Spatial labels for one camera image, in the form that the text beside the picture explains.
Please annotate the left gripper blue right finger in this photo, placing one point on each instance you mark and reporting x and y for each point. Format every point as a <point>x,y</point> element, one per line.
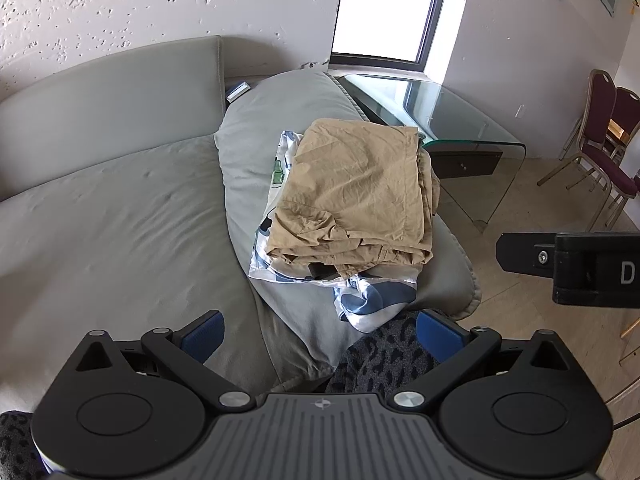
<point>461,356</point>

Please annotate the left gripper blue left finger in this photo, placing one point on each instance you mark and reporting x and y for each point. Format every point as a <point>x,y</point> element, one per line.
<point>182,354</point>

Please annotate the tan khaki trousers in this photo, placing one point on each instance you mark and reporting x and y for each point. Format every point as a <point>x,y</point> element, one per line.
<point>358,195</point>

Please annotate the leopard print dark trousers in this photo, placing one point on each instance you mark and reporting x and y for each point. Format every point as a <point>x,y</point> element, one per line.
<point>384,360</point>

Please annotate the grey green sofa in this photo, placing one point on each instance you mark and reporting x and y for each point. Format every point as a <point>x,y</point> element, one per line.
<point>112,216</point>

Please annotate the rear maroon metal chair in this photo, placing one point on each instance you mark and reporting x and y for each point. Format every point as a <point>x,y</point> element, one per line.
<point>623,124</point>

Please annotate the maroon metal chair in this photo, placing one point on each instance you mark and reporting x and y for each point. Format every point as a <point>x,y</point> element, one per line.
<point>588,139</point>
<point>623,124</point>

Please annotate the glass side table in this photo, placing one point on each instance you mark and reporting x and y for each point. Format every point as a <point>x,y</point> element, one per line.
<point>475,159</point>

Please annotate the front maroon metal chair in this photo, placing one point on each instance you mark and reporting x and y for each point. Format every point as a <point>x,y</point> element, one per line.
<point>588,139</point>

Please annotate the small silver box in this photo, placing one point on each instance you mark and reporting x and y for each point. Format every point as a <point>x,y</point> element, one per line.
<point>234,92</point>

